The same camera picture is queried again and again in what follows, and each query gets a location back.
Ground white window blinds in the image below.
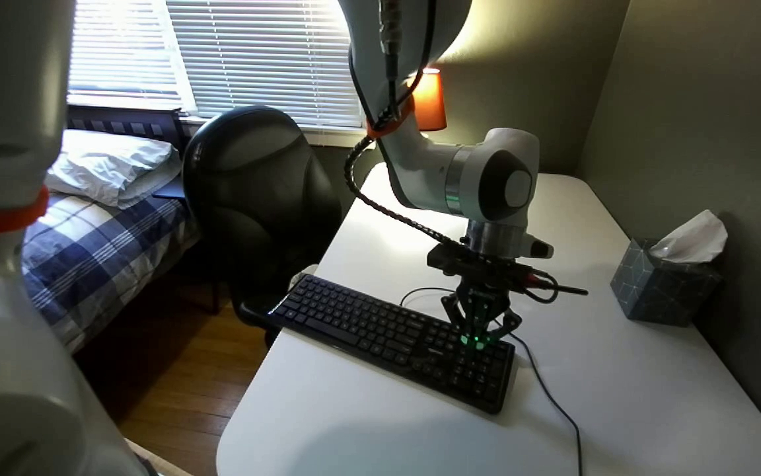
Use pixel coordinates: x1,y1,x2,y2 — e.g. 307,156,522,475
65,0,370,136

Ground grey tissue box with tissue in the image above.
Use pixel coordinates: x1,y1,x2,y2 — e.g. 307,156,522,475
607,208,731,329

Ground black computer keyboard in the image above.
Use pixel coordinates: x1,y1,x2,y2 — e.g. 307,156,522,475
266,274,518,418

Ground dark plaid pillow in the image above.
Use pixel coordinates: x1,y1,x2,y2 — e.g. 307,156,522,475
62,103,196,145

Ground white folded bed sheets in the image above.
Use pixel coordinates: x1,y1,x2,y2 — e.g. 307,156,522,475
43,128,184,213

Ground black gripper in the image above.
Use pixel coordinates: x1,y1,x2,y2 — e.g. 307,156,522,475
439,266,526,349

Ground black keyboard cable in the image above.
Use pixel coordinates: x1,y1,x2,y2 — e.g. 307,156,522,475
394,284,588,476

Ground black office chair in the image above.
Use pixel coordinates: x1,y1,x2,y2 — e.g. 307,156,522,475
179,103,348,349

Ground orange shade table lamp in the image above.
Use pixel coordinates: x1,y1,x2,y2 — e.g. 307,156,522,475
407,65,449,136

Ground plaid bed blanket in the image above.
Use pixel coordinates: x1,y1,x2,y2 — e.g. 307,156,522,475
15,186,204,357

